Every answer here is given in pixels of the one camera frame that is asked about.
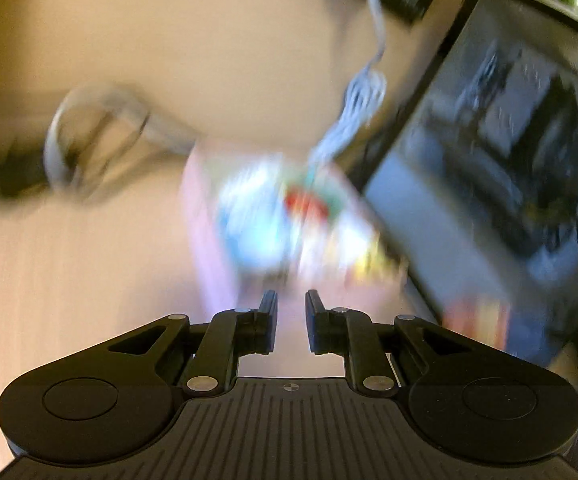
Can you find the blue tissue packet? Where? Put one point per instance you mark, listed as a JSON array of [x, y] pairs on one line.
[[254, 215]]

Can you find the red star ornament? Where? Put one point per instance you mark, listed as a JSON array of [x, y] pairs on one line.
[[309, 205]]

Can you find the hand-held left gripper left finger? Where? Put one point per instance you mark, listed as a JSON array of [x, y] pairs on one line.
[[268, 325]]

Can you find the flat black monitor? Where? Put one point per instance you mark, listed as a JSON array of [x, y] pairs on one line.
[[494, 160]]

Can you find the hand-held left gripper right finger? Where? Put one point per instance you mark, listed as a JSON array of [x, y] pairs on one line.
[[315, 325]]

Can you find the pink cardboard box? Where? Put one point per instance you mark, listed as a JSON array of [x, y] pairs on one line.
[[204, 240]]

